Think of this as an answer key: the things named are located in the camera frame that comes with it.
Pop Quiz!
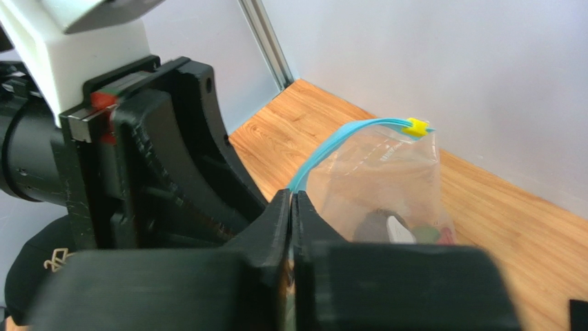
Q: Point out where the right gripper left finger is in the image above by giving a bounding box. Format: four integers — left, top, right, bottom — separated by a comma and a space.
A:
30, 190, 291, 330

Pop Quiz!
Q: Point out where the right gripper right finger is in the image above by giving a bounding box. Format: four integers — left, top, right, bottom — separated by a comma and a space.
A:
292, 191, 522, 330

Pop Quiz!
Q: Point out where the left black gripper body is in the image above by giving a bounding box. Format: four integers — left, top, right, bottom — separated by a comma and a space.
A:
55, 56, 268, 250

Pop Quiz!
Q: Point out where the green pepper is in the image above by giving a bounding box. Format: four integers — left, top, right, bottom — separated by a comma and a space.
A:
411, 225, 441, 244

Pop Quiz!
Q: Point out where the clear zip top bag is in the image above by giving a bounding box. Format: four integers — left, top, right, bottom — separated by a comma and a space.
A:
288, 118, 456, 244

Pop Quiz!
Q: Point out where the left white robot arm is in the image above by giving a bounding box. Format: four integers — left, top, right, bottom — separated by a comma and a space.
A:
1, 26, 268, 249

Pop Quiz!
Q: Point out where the black cap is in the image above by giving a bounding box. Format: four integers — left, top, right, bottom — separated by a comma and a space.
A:
3, 216, 77, 327

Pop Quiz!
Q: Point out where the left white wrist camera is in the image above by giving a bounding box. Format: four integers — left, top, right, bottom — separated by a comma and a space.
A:
1, 1, 160, 127

